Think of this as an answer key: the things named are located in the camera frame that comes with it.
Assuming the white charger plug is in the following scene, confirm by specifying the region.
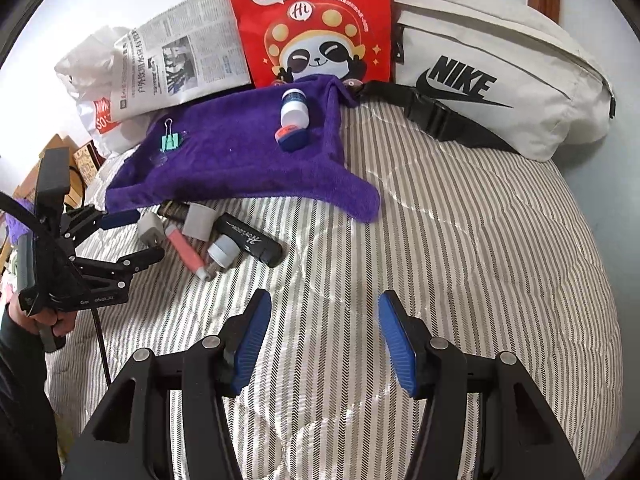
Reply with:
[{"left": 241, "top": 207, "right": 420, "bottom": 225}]
[{"left": 137, "top": 211, "right": 165, "bottom": 247}]

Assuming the green binder clip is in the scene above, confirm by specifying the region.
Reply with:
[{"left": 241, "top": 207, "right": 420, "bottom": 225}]
[{"left": 160, "top": 118, "right": 183, "bottom": 153}]

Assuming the black pen case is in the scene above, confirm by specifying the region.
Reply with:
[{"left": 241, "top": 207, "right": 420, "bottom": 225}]
[{"left": 214, "top": 212, "right": 283, "bottom": 268}]

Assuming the blue red round case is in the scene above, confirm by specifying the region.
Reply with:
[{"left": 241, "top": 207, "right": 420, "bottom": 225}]
[{"left": 274, "top": 125, "right": 309, "bottom": 153}]

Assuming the small white bottle blue cap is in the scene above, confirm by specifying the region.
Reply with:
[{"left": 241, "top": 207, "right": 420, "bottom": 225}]
[{"left": 280, "top": 88, "right": 310, "bottom": 129}]

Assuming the black sleeve forearm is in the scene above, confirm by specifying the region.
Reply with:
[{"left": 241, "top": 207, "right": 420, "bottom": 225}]
[{"left": 1, "top": 313, "right": 61, "bottom": 479}]

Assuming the person left hand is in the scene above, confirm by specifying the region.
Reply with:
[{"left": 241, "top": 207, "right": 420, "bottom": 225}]
[{"left": 8, "top": 297, "right": 77, "bottom": 337}]

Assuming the purple plush toy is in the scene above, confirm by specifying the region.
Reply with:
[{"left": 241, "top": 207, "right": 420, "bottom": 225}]
[{"left": 1, "top": 198, "right": 34, "bottom": 246}]

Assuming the patterned brown box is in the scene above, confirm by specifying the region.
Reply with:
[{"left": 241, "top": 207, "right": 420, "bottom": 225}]
[{"left": 73, "top": 141, "right": 105, "bottom": 185}]

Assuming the clear plastic cap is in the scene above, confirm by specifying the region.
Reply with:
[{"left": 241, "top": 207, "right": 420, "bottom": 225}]
[{"left": 150, "top": 152, "right": 168, "bottom": 167}]

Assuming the pink tube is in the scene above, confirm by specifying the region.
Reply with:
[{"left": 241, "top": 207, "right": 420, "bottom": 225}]
[{"left": 165, "top": 223, "right": 214, "bottom": 282}]

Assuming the grey white tape roll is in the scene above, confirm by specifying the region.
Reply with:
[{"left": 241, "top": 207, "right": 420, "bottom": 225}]
[{"left": 181, "top": 203, "right": 219, "bottom": 242}]

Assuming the wooden furniture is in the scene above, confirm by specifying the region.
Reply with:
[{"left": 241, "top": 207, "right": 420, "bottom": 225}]
[{"left": 12, "top": 134, "right": 86, "bottom": 208}]

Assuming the striped quilt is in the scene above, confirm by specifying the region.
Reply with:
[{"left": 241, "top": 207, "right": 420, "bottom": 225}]
[{"left": 46, "top": 102, "right": 623, "bottom": 479}]

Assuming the purple towel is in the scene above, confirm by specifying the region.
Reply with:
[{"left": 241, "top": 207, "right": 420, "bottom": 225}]
[{"left": 105, "top": 75, "right": 380, "bottom": 223}]

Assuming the white Miniso plastic bag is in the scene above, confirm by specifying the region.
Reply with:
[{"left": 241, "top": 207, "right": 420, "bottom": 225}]
[{"left": 54, "top": 27, "right": 153, "bottom": 158}]

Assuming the folded newspaper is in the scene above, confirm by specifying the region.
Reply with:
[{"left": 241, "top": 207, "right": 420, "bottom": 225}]
[{"left": 110, "top": 0, "right": 250, "bottom": 122}]

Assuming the red panda paper bag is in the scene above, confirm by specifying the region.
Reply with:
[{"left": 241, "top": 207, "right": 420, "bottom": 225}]
[{"left": 231, "top": 0, "right": 392, "bottom": 87}]

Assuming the white Nike waist bag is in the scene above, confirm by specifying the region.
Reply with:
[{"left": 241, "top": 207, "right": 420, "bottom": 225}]
[{"left": 361, "top": 0, "right": 616, "bottom": 162}]

